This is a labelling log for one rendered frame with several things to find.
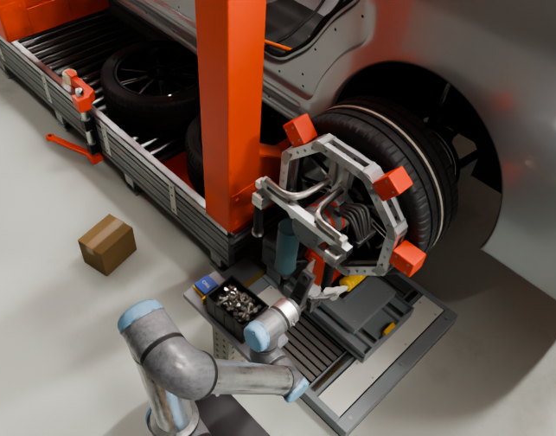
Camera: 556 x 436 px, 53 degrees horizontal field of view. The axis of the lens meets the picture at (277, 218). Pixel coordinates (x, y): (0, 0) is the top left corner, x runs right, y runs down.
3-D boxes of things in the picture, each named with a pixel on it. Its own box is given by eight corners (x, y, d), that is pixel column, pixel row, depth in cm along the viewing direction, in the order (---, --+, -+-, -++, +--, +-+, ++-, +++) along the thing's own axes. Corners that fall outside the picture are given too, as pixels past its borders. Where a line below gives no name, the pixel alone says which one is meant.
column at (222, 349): (245, 365, 254) (246, 315, 223) (228, 379, 249) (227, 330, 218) (230, 350, 259) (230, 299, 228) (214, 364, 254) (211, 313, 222)
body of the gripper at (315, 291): (305, 290, 192) (280, 310, 186) (308, 274, 185) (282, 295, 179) (322, 304, 188) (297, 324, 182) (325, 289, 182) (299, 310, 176)
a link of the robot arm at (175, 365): (193, 373, 119) (318, 381, 177) (163, 331, 126) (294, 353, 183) (158, 412, 121) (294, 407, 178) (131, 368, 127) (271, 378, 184)
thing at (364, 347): (410, 317, 267) (415, 306, 259) (361, 364, 249) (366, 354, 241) (332, 255, 289) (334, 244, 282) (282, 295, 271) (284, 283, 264)
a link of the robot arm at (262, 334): (240, 340, 178) (240, 323, 170) (269, 317, 184) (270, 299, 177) (261, 360, 173) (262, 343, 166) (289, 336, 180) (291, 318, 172)
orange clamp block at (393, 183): (396, 191, 185) (414, 183, 177) (381, 202, 181) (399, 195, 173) (385, 173, 184) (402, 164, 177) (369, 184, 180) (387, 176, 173)
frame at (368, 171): (386, 291, 215) (421, 192, 175) (375, 301, 212) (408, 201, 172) (285, 213, 240) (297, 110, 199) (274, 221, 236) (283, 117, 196)
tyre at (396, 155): (391, 60, 190) (299, 134, 247) (346, 86, 178) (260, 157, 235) (495, 223, 193) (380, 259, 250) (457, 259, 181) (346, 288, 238)
